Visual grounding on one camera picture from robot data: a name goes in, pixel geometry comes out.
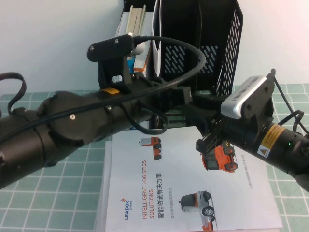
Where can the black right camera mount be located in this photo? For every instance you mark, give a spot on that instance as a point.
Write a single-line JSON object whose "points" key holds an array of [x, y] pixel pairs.
{"points": [[260, 113]]}

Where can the green checked tablecloth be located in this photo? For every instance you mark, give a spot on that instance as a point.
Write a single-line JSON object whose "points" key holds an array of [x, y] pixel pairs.
{"points": [[60, 193]]}

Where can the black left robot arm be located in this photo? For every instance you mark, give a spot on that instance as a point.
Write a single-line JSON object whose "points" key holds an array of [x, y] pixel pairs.
{"points": [[60, 135]]}

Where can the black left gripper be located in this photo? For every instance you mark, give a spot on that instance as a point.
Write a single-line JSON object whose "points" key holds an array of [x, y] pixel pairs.
{"points": [[147, 108]]}

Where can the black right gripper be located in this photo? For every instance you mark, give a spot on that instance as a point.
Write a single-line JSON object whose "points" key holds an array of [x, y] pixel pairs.
{"points": [[217, 137]]}

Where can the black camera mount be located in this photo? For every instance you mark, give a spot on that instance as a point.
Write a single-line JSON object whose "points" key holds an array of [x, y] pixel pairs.
{"points": [[108, 48], [260, 113]]}

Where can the black plastic book holder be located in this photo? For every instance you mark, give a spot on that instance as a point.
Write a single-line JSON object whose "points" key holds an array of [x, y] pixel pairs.
{"points": [[183, 29]]}

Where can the blue spine book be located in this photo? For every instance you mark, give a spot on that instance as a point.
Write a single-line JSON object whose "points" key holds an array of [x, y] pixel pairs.
{"points": [[136, 19]]}

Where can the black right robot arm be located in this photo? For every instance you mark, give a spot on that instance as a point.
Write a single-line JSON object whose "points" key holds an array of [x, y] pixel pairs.
{"points": [[289, 154]]}

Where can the AgileX robot photo brochure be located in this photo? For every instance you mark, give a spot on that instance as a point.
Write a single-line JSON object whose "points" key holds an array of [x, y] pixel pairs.
{"points": [[156, 60]]}

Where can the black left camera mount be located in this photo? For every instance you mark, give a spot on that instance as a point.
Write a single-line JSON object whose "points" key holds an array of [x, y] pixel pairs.
{"points": [[108, 48]]}

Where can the white Leador logistics brochure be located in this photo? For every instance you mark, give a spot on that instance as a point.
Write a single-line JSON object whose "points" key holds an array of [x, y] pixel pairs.
{"points": [[169, 193]]}

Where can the thin white orange-striped book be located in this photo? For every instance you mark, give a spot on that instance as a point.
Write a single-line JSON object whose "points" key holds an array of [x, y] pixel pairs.
{"points": [[123, 24]]}

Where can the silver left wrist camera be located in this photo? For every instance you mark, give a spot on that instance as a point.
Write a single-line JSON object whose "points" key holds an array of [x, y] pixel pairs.
{"points": [[137, 47]]}

